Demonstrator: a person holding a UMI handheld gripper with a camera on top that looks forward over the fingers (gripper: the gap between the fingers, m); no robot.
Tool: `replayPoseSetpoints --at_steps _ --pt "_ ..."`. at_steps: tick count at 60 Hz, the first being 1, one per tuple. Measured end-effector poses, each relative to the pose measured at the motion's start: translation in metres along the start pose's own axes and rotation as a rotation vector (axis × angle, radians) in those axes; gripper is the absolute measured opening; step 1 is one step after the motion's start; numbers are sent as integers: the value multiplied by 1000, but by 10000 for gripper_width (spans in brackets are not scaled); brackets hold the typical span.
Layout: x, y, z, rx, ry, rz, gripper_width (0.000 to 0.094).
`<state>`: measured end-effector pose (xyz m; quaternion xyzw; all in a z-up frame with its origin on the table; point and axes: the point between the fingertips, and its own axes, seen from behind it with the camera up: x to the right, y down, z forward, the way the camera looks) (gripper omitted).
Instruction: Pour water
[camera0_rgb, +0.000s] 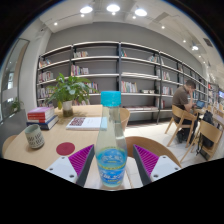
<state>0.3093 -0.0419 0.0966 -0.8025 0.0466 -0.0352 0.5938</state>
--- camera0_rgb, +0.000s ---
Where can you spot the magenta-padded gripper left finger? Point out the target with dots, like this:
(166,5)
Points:
(63,168)

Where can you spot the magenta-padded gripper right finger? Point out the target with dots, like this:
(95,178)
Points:
(164,166)

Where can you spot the clear bottle with blue cap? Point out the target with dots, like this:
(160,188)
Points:
(111,140)

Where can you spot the flat round red coaster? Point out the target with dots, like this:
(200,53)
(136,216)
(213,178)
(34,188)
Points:
(65,148)

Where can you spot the curved-back wooden chair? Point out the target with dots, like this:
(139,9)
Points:
(125,116)
(8,145)
(150,143)

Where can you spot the patterned ceramic cup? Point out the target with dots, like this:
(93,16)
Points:
(34,136)

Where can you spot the dark blue book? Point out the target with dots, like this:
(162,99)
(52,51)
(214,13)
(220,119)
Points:
(46,125)

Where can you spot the white booklet with square pattern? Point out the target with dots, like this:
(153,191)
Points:
(83,123)

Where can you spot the slat-back wooden chair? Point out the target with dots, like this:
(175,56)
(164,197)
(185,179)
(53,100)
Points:
(210,131)
(181,115)

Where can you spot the red book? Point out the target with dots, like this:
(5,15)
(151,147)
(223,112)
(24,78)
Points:
(40,117)

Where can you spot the pink book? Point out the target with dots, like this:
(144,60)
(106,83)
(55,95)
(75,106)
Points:
(40,110)

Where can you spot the black backpack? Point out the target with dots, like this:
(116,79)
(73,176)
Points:
(208,118)

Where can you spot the person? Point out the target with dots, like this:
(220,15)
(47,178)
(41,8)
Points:
(181,98)

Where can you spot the laptop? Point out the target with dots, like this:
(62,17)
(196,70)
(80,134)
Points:
(200,104)

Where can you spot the green potted plant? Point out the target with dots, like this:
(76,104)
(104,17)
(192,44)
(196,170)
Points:
(68,90)

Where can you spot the small potted plant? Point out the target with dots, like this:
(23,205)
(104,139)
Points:
(16,105)

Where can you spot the grey shelf unit with books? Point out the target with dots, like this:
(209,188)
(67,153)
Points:
(140,70)

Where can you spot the round ceiling lights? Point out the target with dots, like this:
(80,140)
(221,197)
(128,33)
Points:
(113,8)

